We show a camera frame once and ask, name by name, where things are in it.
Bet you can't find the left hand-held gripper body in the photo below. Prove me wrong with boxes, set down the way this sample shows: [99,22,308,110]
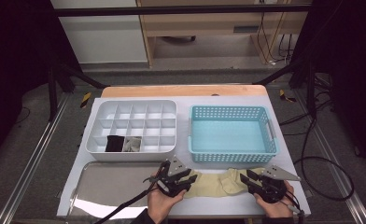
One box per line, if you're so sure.
[155,155,194,198]

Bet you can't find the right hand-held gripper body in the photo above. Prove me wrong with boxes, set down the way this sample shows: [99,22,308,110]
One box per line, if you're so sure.
[249,164,302,204]

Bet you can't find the blue perforated plastic basket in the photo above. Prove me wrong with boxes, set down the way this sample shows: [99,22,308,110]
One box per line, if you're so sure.
[188,105,278,164]

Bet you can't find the grey sock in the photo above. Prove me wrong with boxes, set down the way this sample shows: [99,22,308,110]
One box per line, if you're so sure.
[123,135,143,153]

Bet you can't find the white divided storage box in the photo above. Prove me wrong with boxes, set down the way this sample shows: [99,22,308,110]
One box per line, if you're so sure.
[85,99,178,162]

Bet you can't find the translucent grey box lid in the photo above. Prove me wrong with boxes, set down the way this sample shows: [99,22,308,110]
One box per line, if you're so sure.
[66,161,173,220]

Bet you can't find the person's right hand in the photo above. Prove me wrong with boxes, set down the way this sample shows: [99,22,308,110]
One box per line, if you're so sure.
[254,180,295,218]

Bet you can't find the person's left hand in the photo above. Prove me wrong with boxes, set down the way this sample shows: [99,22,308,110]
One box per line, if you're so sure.
[147,188,188,224]

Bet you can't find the yellow black floor tape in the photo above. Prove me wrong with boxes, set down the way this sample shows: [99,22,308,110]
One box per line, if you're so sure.
[79,91,92,109]
[278,89,297,104]

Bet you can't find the black metal stand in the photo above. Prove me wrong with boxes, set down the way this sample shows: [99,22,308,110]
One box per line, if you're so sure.
[254,59,317,119]
[47,55,109,122]

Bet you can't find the black curtain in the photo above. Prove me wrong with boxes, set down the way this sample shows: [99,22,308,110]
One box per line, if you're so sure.
[291,0,366,172]
[0,0,82,162]

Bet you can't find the wooden desk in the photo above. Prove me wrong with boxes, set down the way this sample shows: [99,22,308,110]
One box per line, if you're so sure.
[135,0,313,68]

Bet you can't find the white cabinet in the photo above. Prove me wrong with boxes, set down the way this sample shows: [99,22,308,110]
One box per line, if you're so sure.
[50,0,148,64]

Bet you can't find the black horizontal bar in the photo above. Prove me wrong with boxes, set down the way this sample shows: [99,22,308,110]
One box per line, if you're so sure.
[54,4,311,17]

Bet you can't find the right hand-held gripper cable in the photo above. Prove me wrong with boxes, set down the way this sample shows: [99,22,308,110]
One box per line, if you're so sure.
[280,189,306,224]

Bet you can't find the aluminium floor rail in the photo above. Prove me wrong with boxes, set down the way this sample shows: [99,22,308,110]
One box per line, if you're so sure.
[294,90,366,224]
[0,92,72,224]

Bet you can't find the straight black floor cable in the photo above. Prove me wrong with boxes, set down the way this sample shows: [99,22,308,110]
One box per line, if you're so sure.
[278,99,333,137]

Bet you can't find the looped black floor cable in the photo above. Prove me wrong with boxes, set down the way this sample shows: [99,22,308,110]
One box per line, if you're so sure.
[296,118,356,203]

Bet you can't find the black hanging cable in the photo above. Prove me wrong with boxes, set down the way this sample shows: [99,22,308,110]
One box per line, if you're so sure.
[257,12,271,62]

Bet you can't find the yellow hanging cable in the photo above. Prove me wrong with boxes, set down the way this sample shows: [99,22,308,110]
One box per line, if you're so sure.
[266,8,289,64]

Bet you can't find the thin black floor cable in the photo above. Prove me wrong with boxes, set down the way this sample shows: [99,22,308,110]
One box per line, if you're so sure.
[11,106,31,126]

